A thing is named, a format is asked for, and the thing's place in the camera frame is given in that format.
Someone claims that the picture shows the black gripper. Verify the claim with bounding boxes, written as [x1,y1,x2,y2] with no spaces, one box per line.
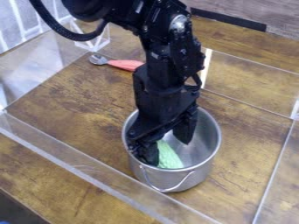
[125,64,201,167]

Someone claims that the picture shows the green bumpy toy vegetable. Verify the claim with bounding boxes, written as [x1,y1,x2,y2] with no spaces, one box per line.
[157,140,182,169]

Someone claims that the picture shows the silver metal pot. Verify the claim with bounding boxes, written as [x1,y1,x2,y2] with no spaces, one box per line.
[121,108,221,193]

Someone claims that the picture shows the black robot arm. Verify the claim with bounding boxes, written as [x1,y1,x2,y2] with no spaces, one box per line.
[61,0,204,165]

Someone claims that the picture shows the red handled metal spoon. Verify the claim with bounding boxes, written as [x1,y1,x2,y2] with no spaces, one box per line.
[88,54,144,72]

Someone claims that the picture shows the clear acrylic enclosure panel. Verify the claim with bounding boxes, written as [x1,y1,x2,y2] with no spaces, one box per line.
[0,113,218,224]

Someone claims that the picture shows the black cable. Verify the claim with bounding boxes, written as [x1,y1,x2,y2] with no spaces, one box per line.
[28,0,109,42]

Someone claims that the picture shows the black strip on wall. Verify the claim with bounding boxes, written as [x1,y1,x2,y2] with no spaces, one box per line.
[190,7,267,32]

